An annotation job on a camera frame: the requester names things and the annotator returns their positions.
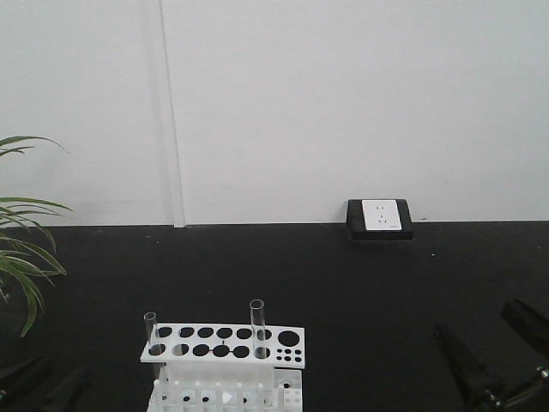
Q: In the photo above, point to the black and white wall socket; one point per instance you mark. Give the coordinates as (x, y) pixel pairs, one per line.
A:
(378, 220)

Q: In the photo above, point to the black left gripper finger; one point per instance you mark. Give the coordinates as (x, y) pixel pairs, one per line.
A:
(63, 395)
(22, 376)

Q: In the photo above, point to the green potted plant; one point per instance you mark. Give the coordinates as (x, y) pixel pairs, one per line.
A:
(24, 262)

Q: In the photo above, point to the short clear test tube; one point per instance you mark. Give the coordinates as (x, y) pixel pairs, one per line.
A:
(150, 323)

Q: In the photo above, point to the white test tube rack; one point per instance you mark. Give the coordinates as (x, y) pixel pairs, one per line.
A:
(212, 367)

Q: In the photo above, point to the tall clear test tube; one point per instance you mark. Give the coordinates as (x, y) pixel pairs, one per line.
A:
(257, 322)

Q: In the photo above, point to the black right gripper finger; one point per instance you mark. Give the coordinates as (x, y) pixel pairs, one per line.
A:
(476, 385)
(527, 322)

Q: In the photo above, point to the white wall cable duct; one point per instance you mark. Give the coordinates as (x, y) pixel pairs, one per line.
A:
(175, 174)

